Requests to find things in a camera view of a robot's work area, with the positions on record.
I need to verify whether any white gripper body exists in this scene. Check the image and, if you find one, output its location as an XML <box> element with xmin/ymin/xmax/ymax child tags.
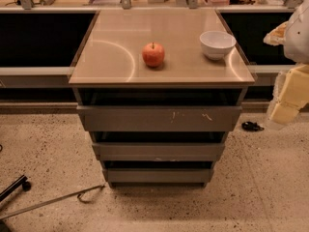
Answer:
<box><xmin>284</xmin><ymin>0</ymin><xmax>309</xmax><ymax>64</ymax></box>

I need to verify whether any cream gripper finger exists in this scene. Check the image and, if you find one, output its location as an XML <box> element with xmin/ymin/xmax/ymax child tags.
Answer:
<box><xmin>263</xmin><ymin>21</ymin><xmax>288</xmax><ymax>46</ymax></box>
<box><xmin>268</xmin><ymin>65</ymin><xmax>309</xmax><ymax>125</ymax></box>

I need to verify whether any grey top drawer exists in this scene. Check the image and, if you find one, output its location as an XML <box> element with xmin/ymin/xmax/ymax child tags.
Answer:
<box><xmin>77</xmin><ymin>105</ymin><xmax>241</xmax><ymax>132</ymax></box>

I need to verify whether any grey drawer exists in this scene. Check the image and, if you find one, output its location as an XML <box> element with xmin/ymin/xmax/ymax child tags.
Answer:
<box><xmin>77</xmin><ymin>105</ymin><xmax>241</xmax><ymax>132</ymax></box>
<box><xmin>93</xmin><ymin>143</ymin><xmax>225</xmax><ymax>161</ymax></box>
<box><xmin>103</xmin><ymin>168</ymin><xmax>213</xmax><ymax>184</ymax></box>

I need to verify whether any grey drawer cabinet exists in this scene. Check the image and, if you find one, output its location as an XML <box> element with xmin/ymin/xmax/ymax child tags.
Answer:
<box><xmin>70</xmin><ymin>8</ymin><xmax>254</xmax><ymax>172</ymax></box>

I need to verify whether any grey bottom drawer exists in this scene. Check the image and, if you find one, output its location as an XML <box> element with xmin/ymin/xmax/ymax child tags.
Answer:
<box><xmin>103</xmin><ymin>168</ymin><xmax>213</xmax><ymax>184</ymax></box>

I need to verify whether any grey middle drawer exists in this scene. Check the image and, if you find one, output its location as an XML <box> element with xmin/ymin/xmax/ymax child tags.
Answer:
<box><xmin>93</xmin><ymin>143</ymin><xmax>225</xmax><ymax>161</ymax></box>

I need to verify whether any black object on floor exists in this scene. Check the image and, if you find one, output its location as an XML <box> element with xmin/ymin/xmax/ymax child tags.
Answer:
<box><xmin>241</xmin><ymin>121</ymin><xmax>264</xmax><ymax>131</ymax></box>

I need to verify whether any white bowl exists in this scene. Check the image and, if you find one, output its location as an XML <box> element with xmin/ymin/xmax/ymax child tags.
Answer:
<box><xmin>200</xmin><ymin>31</ymin><xmax>237</xmax><ymax>60</ymax></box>

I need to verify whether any red apple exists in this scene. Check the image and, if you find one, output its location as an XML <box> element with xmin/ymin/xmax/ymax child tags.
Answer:
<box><xmin>142</xmin><ymin>43</ymin><xmax>165</xmax><ymax>68</ymax></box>

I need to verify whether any metal rod with hook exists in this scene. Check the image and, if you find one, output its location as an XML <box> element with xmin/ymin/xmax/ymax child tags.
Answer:
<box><xmin>0</xmin><ymin>184</ymin><xmax>105</xmax><ymax>220</ymax></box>

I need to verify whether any black caster leg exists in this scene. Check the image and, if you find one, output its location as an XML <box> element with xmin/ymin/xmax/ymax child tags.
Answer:
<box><xmin>0</xmin><ymin>175</ymin><xmax>31</xmax><ymax>202</ymax></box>

